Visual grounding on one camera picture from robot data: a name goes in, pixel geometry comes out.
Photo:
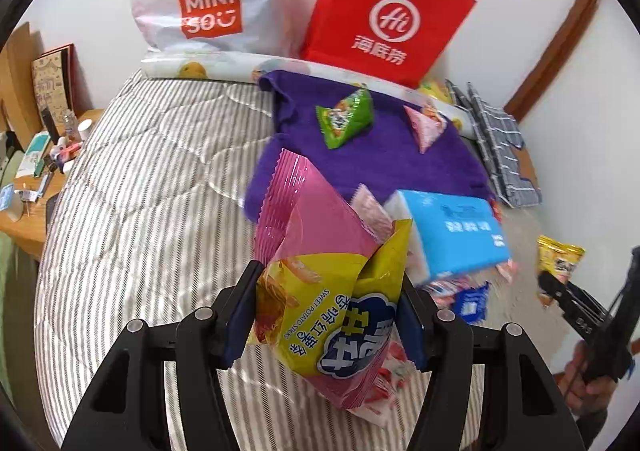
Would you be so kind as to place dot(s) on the white jar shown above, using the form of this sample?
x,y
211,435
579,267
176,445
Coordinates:
x,y
85,130

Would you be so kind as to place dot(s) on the clear bottle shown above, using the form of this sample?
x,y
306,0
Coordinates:
x,y
69,125

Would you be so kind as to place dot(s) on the yellow green snack packet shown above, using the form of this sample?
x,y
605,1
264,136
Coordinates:
x,y
435,90

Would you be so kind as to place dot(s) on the teal white pack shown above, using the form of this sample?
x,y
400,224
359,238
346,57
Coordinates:
x,y
35,153

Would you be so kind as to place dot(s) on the wooden board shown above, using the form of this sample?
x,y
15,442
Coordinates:
x,y
20,56

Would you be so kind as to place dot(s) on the patterned notebook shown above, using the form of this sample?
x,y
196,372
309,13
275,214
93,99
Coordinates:
x,y
50,81

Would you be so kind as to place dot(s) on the red paper bag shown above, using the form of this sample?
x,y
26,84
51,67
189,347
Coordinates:
x,y
350,6

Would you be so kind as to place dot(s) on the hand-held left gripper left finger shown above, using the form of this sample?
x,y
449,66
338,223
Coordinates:
x,y
240,313

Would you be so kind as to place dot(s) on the purple towel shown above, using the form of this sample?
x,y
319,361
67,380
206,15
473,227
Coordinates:
x,y
380,161

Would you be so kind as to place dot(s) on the blue snack packet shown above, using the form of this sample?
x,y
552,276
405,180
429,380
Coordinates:
x,y
472,303

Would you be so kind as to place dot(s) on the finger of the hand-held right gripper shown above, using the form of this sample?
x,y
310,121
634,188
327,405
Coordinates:
x,y
570,298

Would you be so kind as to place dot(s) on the blue tissue pack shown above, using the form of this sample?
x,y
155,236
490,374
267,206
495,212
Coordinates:
x,y
450,241

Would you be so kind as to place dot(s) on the green triangular snack packet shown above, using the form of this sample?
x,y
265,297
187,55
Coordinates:
x,y
345,118

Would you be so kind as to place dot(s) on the wooden door frame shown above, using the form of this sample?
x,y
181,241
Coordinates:
x,y
560,41

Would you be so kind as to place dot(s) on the red white snack packet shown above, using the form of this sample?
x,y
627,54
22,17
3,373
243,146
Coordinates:
x,y
442,291

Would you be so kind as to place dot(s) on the wooden desk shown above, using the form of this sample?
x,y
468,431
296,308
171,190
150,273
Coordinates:
x,y
20,231

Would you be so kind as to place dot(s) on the yellow triangular snack packet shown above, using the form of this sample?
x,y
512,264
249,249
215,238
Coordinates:
x,y
560,256

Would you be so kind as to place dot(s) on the person's right hand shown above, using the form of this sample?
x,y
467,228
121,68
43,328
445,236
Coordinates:
x,y
590,391

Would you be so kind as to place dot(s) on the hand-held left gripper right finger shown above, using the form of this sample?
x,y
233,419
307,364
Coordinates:
x,y
412,328

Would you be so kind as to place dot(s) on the pink yellow snack bag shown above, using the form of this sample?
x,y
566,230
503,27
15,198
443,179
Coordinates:
x,y
310,231

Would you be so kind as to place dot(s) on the striped quilt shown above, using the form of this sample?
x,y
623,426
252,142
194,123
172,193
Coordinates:
x,y
150,181

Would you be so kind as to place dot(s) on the grey checked cloth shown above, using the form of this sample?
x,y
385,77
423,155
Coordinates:
x,y
495,141

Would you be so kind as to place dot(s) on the pink triangular snack packet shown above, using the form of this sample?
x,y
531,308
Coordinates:
x,y
425,131

